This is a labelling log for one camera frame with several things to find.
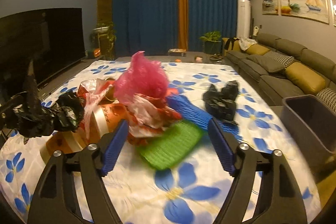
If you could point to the grey sectional sofa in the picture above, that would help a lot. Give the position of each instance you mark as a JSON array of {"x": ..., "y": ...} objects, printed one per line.
[{"x": 274, "y": 87}]

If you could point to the blue curtains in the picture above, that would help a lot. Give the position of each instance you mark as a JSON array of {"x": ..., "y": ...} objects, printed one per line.
[{"x": 152, "y": 25}]

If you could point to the mustard cushion far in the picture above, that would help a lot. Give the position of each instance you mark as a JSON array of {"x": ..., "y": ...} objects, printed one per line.
[{"x": 257, "y": 49}]

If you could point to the blue foam sheet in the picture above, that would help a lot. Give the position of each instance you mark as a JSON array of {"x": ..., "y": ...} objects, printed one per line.
[{"x": 200, "y": 117}]

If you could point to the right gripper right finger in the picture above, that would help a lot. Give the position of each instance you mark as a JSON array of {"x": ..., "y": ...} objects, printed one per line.
[{"x": 279, "y": 199}]

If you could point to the grey cushion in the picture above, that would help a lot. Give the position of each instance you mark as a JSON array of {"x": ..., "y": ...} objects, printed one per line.
[{"x": 269, "y": 65}]

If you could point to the orange curtain strip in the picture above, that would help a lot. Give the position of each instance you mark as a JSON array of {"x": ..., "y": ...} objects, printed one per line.
[{"x": 183, "y": 24}]

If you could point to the green foam sheet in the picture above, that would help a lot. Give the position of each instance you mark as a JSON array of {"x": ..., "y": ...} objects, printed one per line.
[{"x": 173, "y": 146}]

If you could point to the mustard cushion near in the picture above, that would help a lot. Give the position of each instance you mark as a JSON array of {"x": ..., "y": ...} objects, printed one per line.
[{"x": 305, "y": 78}]

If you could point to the grey trash bin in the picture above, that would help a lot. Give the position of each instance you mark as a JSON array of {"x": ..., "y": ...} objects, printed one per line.
[{"x": 312, "y": 126}]

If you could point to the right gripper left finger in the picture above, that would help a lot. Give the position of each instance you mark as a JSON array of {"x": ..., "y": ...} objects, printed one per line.
[{"x": 55, "y": 199}]

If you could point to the black plastic bag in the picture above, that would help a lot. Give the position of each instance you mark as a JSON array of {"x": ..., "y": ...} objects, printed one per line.
[
  {"x": 221, "y": 104},
  {"x": 64, "y": 115}
]

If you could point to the white standing air conditioner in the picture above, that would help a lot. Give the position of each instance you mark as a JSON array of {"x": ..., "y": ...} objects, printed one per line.
[{"x": 243, "y": 19}]

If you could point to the black flat television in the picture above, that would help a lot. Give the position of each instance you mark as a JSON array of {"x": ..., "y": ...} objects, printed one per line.
[{"x": 51, "y": 39}]

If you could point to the red cylindrical gift box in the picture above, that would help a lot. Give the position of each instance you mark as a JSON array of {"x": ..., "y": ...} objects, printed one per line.
[{"x": 102, "y": 120}]

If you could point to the potted green plant floor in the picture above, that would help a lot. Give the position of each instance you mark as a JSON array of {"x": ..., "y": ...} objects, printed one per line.
[{"x": 212, "y": 42}]

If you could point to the patterned black white cushion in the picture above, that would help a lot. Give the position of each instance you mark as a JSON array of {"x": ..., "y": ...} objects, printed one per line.
[{"x": 280, "y": 58}]

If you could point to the red white plastic bag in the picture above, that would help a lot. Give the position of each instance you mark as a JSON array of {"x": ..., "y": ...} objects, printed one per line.
[{"x": 148, "y": 117}]

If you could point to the right painting with glare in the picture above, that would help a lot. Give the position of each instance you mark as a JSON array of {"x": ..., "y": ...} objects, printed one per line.
[{"x": 332, "y": 1}]

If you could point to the pink plastic bag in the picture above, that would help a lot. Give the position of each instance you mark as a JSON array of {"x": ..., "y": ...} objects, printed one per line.
[{"x": 143, "y": 76}]

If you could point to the mustard cushion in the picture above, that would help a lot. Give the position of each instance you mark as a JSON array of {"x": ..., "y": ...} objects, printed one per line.
[
  {"x": 257, "y": 49},
  {"x": 305, "y": 78}
]

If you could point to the plant on stand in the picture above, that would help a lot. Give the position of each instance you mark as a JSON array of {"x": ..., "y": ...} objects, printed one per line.
[{"x": 105, "y": 36}]

